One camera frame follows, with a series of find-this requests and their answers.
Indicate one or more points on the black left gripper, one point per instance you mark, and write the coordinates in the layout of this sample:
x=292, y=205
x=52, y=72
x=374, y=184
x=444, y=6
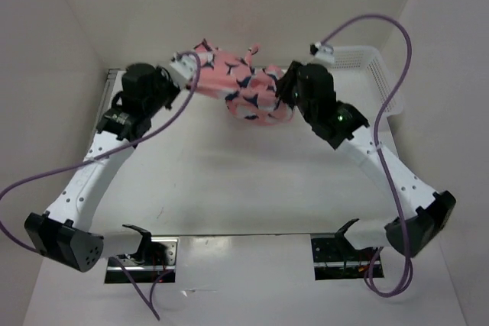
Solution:
x=163, y=74

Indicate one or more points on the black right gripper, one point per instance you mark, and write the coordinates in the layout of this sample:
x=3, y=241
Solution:
x=283, y=85

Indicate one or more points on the pink patterned shorts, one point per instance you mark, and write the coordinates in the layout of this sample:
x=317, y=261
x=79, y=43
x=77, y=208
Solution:
x=248, y=91

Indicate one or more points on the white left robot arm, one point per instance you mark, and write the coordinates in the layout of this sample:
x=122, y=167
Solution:
x=62, y=233

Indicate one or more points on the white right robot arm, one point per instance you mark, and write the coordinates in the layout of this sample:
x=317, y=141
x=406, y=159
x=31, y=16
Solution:
x=422, y=212

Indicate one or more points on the white plastic perforated basket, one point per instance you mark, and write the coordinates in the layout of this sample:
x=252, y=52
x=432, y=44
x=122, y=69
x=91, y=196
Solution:
x=362, y=79

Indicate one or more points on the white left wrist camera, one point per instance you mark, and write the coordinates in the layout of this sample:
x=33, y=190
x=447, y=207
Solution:
x=182, y=68

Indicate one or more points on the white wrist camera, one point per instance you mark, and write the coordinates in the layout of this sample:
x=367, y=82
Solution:
x=322, y=53
x=182, y=68

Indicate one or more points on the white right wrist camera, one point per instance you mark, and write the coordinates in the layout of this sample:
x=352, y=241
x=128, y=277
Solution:
x=322, y=53

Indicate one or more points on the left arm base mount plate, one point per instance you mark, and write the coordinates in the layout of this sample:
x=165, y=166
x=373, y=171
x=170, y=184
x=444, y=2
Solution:
x=159, y=265

